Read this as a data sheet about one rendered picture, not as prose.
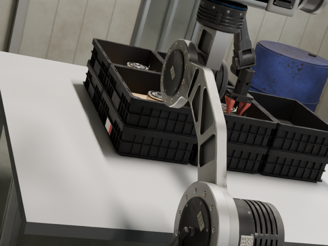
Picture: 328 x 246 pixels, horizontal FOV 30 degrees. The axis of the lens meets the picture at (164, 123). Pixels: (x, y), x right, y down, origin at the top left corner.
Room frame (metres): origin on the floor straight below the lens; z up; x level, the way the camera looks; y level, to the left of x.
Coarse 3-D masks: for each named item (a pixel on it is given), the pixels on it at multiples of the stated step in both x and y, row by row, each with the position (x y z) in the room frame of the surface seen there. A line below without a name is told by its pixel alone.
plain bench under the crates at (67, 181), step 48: (0, 96) 2.33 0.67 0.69; (48, 96) 2.47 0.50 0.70; (48, 144) 1.97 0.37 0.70; (96, 144) 2.10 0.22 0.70; (48, 192) 1.63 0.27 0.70; (96, 192) 1.72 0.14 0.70; (144, 192) 1.82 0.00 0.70; (240, 192) 2.05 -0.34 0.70; (288, 192) 2.19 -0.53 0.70; (0, 240) 1.99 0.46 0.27; (144, 240) 1.58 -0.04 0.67; (288, 240) 1.78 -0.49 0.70
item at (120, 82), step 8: (112, 64) 2.41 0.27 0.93; (112, 72) 2.34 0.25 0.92; (144, 72) 2.45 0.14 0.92; (152, 72) 2.47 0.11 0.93; (120, 80) 2.22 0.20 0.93; (120, 88) 2.19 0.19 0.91; (128, 88) 2.14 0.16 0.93; (128, 96) 2.08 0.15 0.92; (136, 104) 2.05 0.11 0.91; (144, 104) 2.06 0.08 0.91; (152, 104) 2.07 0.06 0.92; (160, 104) 2.08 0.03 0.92; (184, 112) 2.12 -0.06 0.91
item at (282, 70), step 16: (256, 48) 4.50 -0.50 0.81; (272, 48) 4.43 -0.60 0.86; (288, 48) 4.65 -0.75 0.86; (256, 64) 4.41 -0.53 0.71; (272, 64) 4.31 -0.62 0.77; (288, 64) 4.27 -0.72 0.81; (304, 64) 4.27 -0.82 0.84; (320, 64) 4.34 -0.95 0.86; (256, 80) 4.37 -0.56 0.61; (272, 80) 4.29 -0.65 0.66; (288, 80) 4.26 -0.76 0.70; (304, 80) 4.28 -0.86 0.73; (320, 80) 4.35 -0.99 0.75; (288, 96) 4.26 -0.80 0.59; (304, 96) 4.29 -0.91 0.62; (320, 96) 4.47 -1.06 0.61
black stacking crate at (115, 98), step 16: (112, 80) 2.33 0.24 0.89; (128, 80) 2.43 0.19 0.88; (144, 80) 2.46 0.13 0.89; (160, 80) 2.48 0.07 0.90; (112, 96) 2.27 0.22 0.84; (128, 112) 2.05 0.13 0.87; (144, 112) 2.07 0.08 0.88; (160, 112) 2.10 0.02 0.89; (176, 112) 2.12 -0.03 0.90; (144, 128) 2.07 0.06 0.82; (160, 128) 2.10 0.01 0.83; (176, 128) 2.12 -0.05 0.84; (192, 128) 2.14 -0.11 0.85
